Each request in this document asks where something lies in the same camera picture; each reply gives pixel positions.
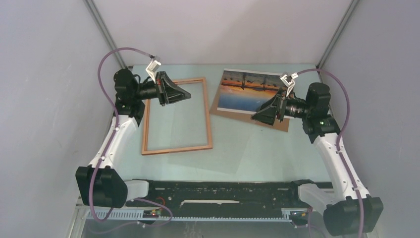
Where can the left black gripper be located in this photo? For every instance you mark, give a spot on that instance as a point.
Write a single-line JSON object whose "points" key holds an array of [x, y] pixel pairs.
{"points": [[172, 93]]}

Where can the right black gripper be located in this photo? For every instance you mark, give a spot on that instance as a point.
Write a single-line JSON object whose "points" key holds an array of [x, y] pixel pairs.
{"points": [[267, 113]]}

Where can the brown cardboard backing board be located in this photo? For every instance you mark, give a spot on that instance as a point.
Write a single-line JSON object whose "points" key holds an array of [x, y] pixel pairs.
{"points": [[245, 116]]}

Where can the sunset photo print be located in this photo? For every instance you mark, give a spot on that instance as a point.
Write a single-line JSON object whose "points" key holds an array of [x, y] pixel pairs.
{"points": [[244, 91]]}

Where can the wooden picture frame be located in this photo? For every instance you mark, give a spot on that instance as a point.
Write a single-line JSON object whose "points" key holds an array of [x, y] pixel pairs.
{"points": [[179, 127]]}

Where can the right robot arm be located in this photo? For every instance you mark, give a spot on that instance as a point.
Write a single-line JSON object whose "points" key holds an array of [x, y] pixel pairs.
{"points": [[351, 209]]}

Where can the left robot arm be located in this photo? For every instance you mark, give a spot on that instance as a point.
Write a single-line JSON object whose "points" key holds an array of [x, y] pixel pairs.
{"points": [[101, 188]]}

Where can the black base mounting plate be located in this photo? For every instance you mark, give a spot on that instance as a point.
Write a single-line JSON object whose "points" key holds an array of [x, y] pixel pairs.
{"points": [[225, 199]]}

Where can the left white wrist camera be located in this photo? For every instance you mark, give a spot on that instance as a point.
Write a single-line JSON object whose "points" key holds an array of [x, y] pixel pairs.
{"points": [[152, 67]]}

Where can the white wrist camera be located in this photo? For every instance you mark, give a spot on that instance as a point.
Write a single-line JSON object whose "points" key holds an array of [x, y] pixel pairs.
{"points": [[152, 67], [288, 79]]}

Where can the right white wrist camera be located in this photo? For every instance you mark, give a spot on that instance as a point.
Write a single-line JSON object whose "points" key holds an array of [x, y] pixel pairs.
{"points": [[288, 79]]}

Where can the left corner aluminium post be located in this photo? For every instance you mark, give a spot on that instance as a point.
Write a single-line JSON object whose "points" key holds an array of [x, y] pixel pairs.
{"points": [[100, 23]]}

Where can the corner aluminium post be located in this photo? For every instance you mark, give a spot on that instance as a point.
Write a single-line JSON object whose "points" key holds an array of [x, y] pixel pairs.
{"points": [[338, 32], [100, 23]]}

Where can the right corner aluminium post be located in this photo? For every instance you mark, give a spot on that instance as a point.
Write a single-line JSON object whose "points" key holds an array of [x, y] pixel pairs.
{"points": [[338, 32]]}

